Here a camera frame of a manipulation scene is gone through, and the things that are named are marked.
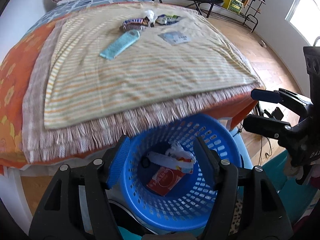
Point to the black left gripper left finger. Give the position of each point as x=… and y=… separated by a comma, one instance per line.
x=75, y=204

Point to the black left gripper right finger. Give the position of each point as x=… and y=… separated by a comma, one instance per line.
x=263, y=214

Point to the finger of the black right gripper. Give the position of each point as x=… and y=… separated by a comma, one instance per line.
x=298, y=104
x=267, y=127

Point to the white plastic bag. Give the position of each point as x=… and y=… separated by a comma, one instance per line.
x=175, y=158

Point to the red medicine box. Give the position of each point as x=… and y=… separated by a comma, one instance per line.
x=169, y=183

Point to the light blue face mask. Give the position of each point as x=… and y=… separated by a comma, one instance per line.
x=120, y=44

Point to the gloved right hand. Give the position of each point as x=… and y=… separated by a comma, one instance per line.
x=290, y=171

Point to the orange floral bedsheet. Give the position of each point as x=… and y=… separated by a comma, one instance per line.
x=16, y=69

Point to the window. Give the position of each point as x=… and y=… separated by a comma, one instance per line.
x=304, y=17

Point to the blue plastic basket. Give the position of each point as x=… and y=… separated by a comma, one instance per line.
x=191, y=210

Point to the black clothes rack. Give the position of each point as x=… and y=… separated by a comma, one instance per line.
x=248, y=13

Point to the grey alcohol wipe packet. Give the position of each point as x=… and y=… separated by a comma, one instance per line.
x=174, y=37

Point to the yellow plastic crate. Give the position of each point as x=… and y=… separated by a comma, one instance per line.
x=234, y=6

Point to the blue green snack wrapper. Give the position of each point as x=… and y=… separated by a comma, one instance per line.
x=168, y=19

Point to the white crumpled tissue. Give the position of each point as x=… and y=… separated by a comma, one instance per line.
x=150, y=18

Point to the snickers bar wrapper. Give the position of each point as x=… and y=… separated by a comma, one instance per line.
x=139, y=24

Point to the striped yellow towel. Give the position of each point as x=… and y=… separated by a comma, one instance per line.
x=83, y=86

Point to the blue checkered bedsheet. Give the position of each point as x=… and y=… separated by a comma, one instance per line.
x=74, y=6

